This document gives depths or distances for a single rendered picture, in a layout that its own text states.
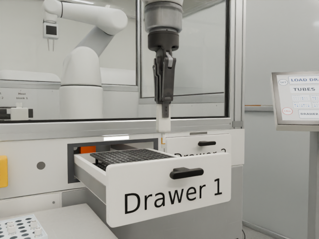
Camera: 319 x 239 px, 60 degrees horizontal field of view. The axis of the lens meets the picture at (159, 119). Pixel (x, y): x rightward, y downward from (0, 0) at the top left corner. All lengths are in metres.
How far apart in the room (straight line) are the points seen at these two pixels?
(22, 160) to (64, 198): 0.16
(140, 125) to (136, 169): 0.38
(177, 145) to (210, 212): 0.32
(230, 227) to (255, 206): 1.37
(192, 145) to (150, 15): 0.49
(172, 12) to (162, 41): 0.07
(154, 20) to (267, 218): 2.11
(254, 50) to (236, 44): 1.34
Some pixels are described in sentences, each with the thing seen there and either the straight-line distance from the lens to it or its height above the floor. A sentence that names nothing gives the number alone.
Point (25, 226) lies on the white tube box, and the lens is 0.64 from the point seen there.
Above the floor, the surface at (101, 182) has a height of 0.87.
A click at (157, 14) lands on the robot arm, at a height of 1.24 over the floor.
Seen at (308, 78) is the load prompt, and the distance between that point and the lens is 1.44.
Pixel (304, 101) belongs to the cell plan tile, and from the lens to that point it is 1.34.
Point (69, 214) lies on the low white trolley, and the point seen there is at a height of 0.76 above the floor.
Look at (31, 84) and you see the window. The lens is 0.82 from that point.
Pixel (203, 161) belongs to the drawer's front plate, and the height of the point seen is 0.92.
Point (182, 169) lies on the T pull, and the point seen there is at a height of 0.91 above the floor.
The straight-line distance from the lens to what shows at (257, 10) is 2.56.
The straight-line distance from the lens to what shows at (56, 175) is 0.83.
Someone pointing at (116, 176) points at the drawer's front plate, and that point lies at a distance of 0.50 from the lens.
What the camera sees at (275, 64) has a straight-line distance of 2.37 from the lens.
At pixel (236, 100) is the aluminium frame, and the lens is 1.13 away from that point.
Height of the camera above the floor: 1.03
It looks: 3 degrees down
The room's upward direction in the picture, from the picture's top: straight up
